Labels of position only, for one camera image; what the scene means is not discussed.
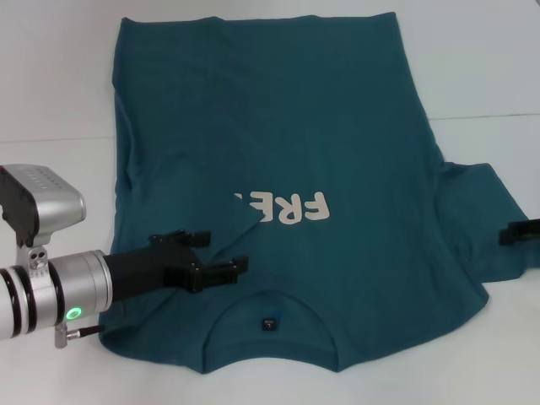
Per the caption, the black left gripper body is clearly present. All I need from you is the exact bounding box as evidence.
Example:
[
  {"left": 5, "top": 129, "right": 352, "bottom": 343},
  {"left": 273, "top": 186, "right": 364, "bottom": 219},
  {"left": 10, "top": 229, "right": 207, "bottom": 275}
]
[{"left": 103, "top": 234, "right": 203, "bottom": 305}]

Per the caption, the teal t-shirt with FREE print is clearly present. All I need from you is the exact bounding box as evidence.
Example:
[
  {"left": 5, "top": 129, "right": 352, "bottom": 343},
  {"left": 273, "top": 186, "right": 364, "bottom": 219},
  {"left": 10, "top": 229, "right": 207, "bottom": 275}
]
[{"left": 99, "top": 14, "right": 540, "bottom": 375}]

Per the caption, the left gripper cable with plug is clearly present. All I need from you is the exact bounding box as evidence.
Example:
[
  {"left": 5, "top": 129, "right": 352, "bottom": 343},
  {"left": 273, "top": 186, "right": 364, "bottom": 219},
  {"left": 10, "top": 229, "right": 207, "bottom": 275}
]
[{"left": 53, "top": 322, "right": 105, "bottom": 349}]

